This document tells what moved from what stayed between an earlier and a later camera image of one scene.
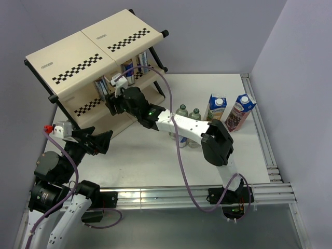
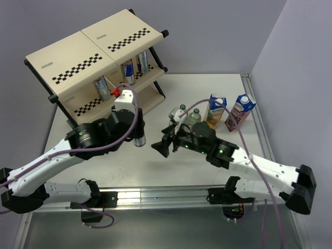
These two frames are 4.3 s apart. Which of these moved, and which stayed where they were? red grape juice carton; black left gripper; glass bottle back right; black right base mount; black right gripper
Moved: black right gripper; black left gripper
Stayed: black right base mount; glass bottle back right; red grape juice carton
